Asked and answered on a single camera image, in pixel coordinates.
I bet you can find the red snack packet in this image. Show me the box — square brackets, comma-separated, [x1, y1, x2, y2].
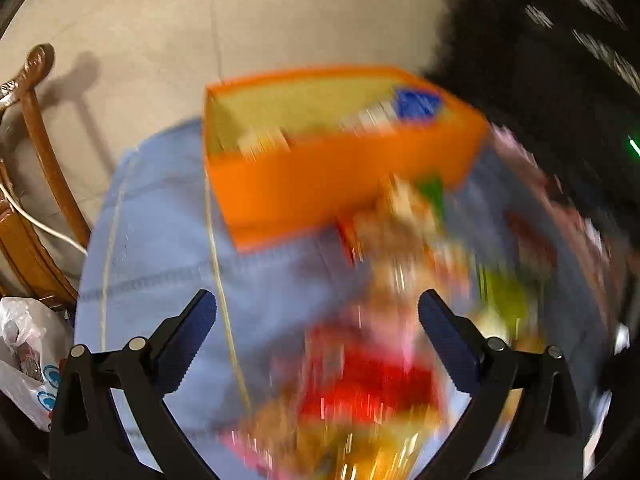
[300, 350, 443, 423]

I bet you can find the lime green clear packet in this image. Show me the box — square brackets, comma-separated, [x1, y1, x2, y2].
[477, 267, 532, 333]

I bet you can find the white plastic bag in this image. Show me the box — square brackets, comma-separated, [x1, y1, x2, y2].
[0, 296, 76, 431]

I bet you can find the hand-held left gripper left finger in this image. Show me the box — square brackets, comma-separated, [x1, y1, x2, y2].
[48, 289, 218, 480]

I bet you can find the dark carved wooden furniture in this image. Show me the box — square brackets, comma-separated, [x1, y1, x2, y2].
[425, 0, 640, 461]

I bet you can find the green snack packet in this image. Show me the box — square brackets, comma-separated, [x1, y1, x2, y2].
[417, 175, 448, 221]

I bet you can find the orange cardboard box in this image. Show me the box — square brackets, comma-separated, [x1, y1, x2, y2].
[202, 64, 491, 253]

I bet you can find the white cable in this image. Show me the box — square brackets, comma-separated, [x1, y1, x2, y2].
[0, 180, 88, 256]

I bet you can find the red snack bar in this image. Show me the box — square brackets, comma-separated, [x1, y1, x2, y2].
[502, 210, 558, 268]

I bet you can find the brown wooden chair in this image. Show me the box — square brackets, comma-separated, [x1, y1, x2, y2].
[0, 44, 93, 311]

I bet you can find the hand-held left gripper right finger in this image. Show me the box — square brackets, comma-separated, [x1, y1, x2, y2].
[417, 289, 585, 480]

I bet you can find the blue snack packet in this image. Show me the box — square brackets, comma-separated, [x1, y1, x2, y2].
[390, 87, 443, 121]

